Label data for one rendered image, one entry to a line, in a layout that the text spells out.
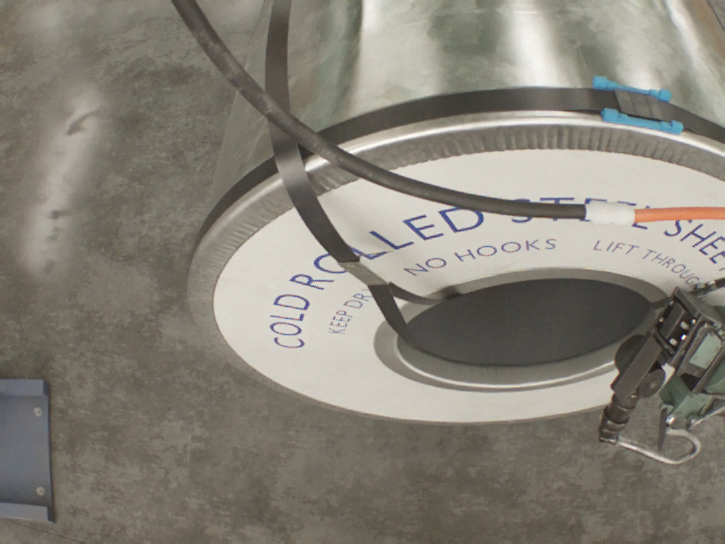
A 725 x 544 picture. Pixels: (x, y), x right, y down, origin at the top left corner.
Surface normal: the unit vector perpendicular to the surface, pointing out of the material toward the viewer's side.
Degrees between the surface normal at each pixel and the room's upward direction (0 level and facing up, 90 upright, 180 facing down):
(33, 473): 0
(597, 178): 90
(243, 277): 90
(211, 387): 0
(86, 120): 0
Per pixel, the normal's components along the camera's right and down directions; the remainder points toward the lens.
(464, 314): 0.41, -0.41
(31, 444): 0.02, -0.47
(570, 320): -0.59, -0.41
